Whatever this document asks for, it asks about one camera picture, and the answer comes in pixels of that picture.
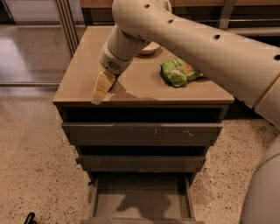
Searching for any grey open bottom drawer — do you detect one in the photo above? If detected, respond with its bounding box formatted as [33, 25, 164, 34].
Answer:
[80, 173, 204, 224]

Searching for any grey top drawer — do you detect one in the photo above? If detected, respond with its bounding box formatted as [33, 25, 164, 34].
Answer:
[62, 122, 222, 146]

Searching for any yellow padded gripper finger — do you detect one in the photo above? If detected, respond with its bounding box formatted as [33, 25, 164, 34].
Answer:
[91, 71, 116, 105]

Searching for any grey drawer cabinet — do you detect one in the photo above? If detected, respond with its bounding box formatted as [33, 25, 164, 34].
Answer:
[53, 26, 234, 180]

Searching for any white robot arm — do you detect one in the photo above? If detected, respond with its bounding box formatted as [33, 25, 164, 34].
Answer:
[100, 0, 280, 224]

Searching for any metal shelf frame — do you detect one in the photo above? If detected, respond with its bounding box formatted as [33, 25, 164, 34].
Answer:
[0, 0, 280, 87]

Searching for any grey middle drawer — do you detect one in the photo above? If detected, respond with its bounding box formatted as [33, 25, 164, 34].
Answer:
[78, 155, 206, 172]

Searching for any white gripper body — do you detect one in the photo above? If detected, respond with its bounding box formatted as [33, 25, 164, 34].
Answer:
[100, 44, 132, 75]

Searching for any black object on floor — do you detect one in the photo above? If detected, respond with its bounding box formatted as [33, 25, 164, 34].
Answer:
[24, 212, 38, 224]

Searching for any white bowl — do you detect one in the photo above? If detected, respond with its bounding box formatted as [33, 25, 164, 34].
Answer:
[138, 42, 160, 55]

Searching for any green snack bag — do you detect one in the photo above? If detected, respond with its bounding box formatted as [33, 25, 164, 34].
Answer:
[160, 58, 203, 88]

